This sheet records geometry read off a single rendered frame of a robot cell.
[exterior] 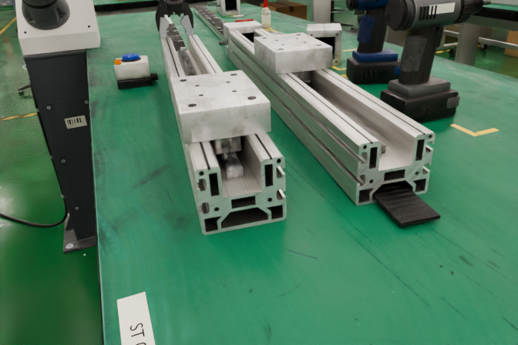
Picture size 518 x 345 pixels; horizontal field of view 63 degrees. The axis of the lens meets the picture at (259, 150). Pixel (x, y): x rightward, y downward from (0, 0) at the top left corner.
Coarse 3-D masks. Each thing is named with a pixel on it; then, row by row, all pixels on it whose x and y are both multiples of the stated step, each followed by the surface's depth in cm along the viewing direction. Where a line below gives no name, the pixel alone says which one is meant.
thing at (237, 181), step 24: (168, 48) 102; (192, 48) 106; (168, 72) 90; (192, 72) 91; (216, 72) 79; (192, 144) 50; (264, 144) 49; (192, 168) 50; (216, 168) 45; (240, 168) 50; (264, 168) 51; (216, 192) 47; (240, 192) 48; (264, 192) 48; (216, 216) 47; (240, 216) 50; (264, 216) 50
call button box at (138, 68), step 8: (144, 56) 106; (120, 64) 100; (128, 64) 100; (136, 64) 100; (144, 64) 101; (120, 72) 100; (128, 72) 101; (136, 72) 101; (144, 72) 102; (120, 80) 101; (128, 80) 101; (136, 80) 102; (144, 80) 102; (152, 80) 106; (120, 88) 102; (128, 88) 102
